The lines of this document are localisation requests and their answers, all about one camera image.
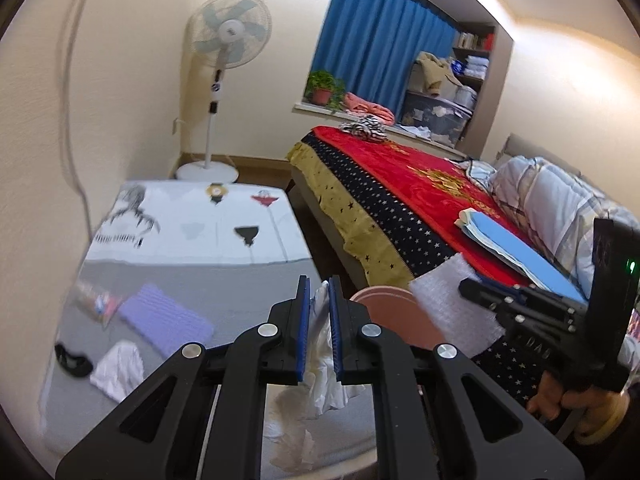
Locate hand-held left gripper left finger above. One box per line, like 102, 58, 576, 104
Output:
55, 275, 312, 480

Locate purple folded towel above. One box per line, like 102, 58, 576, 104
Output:
118, 283, 215, 358

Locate blue folder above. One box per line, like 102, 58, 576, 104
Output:
467, 211, 588, 305

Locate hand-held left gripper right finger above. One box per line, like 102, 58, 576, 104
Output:
327, 275, 586, 480

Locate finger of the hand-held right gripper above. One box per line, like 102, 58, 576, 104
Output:
495, 302, 581, 333
459, 278, 588, 311

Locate row of books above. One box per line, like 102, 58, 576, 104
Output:
457, 32, 496, 52

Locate red starry blanket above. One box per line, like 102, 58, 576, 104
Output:
287, 125, 551, 406

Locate pink cloth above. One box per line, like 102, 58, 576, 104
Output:
342, 92, 396, 123

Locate white crumpled cloth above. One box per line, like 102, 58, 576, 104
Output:
90, 341, 146, 403

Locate white standing fan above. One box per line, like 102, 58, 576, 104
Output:
175, 0, 273, 183

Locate folded white towels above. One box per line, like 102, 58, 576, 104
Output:
450, 56, 490, 80

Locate blue curtain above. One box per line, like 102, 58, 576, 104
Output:
310, 0, 461, 126

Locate potted green plant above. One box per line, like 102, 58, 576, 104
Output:
305, 71, 347, 111

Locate pale paper sheets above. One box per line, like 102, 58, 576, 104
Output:
454, 207, 531, 273

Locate grey lidded container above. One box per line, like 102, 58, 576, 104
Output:
450, 85, 478, 110

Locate clear printed packet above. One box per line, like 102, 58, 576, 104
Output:
75, 280, 121, 328

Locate grey floor mat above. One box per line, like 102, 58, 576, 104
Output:
40, 260, 376, 468

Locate clear storage box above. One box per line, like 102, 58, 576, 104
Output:
400, 91, 472, 148

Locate grey wall cable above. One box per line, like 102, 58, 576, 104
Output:
57, 0, 93, 241

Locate zebra-striped cloth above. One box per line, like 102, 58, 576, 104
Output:
340, 115, 388, 142

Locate white tissue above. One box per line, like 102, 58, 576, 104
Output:
300, 280, 351, 418
263, 390, 321, 467

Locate white printed mat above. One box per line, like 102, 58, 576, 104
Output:
85, 180, 313, 266

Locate beige cloth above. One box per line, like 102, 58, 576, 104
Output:
414, 51, 463, 96

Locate wooden shelf unit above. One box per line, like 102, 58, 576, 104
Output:
450, 21, 497, 111

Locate plaid quilt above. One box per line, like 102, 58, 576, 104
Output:
467, 155, 640, 306

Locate small black item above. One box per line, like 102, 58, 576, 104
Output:
54, 342, 95, 378

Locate person's right hand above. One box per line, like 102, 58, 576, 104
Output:
527, 372, 631, 446

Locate grey headboard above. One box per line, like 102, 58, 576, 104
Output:
500, 132, 583, 178

